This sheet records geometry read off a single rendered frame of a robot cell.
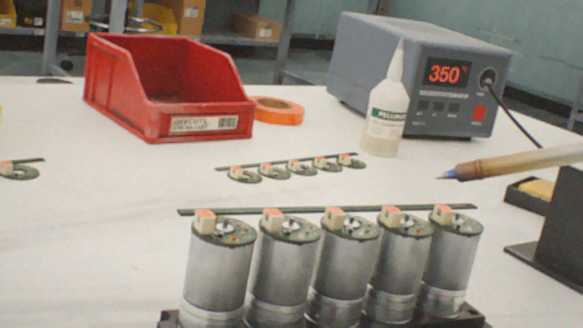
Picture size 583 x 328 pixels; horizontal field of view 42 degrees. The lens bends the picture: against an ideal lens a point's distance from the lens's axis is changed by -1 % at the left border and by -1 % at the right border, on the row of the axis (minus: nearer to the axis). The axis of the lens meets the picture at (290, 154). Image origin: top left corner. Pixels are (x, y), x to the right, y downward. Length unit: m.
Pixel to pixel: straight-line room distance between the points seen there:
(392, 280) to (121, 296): 0.12
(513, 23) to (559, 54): 0.45
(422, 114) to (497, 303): 0.32
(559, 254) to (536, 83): 5.19
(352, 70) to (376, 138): 0.16
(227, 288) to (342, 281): 0.05
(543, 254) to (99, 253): 0.27
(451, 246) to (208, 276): 0.11
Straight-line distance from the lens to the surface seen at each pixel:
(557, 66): 5.59
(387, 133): 0.65
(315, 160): 0.59
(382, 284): 0.33
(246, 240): 0.28
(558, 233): 0.50
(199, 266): 0.28
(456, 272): 0.34
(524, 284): 0.47
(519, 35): 5.77
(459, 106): 0.75
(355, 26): 0.79
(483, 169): 0.31
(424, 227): 0.33
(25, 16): 4.47
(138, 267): 0.39
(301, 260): 0.29
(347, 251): 0.31
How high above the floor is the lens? 0.92
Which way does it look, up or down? 17 degrees down
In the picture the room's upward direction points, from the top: 10 degrees clockwise
